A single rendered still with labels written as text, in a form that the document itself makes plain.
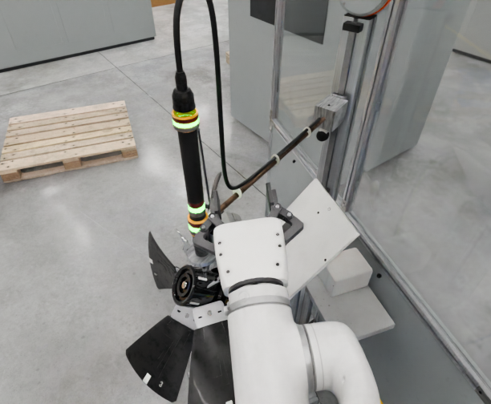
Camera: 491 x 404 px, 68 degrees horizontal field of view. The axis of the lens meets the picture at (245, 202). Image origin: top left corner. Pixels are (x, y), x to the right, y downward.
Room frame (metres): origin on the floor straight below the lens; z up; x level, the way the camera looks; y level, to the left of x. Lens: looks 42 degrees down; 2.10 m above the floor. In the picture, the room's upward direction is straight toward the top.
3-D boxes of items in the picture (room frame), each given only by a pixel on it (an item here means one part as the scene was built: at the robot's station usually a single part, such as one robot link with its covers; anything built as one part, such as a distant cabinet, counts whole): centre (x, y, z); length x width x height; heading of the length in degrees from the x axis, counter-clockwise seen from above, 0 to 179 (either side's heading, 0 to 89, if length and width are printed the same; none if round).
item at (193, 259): (0.55, 0.09, 1.49); 0.09 x 0.07 x 0.10; 144
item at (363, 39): (1.12, -0.33, 0.90); 0.08 x 0.06 x 1.80; 54
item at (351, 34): (1.09, -0.30, 1.48); 0.05 x 0.03 x 0.62; 54
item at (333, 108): (1.05, -0.27, 1.54); 0.10 x 0.07 x 0.09; 144
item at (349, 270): (0.91, -0.39, 0.92); 0.17 x 0.16 x 0.11; 109
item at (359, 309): (0.83, -0.38, 0.85); 0.36 x 0.24 x 0.03; 19
